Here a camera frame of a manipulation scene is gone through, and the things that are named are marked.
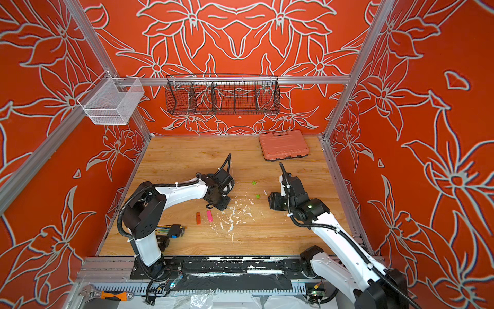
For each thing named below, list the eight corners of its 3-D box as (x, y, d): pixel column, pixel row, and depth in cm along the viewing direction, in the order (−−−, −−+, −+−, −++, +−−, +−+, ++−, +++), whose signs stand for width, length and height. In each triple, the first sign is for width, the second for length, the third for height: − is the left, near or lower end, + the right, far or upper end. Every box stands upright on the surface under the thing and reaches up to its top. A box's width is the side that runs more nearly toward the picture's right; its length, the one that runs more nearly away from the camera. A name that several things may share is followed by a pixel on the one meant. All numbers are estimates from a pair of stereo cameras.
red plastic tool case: (266, 164, 108) (267, 158, 104) (257, 140, 120) (258, 134, 116) (308, 156, 111) (311, 150, 107) (296, 134, 123) (297, 128, 119)
